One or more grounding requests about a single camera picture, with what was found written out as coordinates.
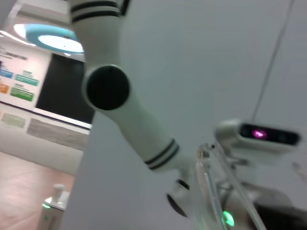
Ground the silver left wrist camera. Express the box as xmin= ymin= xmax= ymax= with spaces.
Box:
xmin=214 ymin=119 xmax=302 ymax=166

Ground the white stand with green light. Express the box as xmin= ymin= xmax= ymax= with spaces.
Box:
xmin=42 ymin=183 xmax=71 ymax=230

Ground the wall info poster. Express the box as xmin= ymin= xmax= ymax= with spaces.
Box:
xmin=0 ymin=40 xmax=52 ymax=107

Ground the black wall display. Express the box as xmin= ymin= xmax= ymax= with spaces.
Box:
xmin=35 ymin=53 xmax=94 ymax=125

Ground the round ceiling light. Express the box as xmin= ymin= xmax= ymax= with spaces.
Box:
xmin=13 ymin=23 xmax=85 ymax=55

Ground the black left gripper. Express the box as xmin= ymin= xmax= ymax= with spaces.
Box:
xmin=254 ymin=203 xmax=307 ymax=230

